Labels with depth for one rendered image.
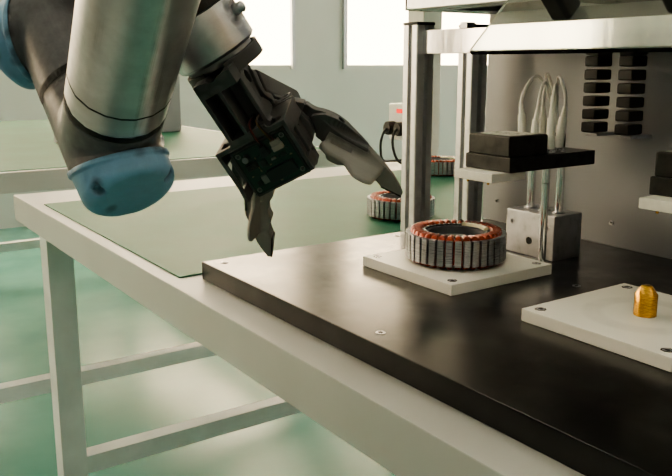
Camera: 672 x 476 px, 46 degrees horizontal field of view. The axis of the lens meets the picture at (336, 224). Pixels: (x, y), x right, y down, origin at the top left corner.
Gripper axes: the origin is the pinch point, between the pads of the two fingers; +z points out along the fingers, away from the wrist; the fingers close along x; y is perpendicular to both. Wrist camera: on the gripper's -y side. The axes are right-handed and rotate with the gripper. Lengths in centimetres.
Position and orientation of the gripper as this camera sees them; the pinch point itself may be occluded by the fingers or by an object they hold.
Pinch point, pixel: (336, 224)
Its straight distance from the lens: 78.5
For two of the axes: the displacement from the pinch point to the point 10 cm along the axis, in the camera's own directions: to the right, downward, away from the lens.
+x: 8.6, -4.0, -3.0
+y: -0.8, 4.8, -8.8
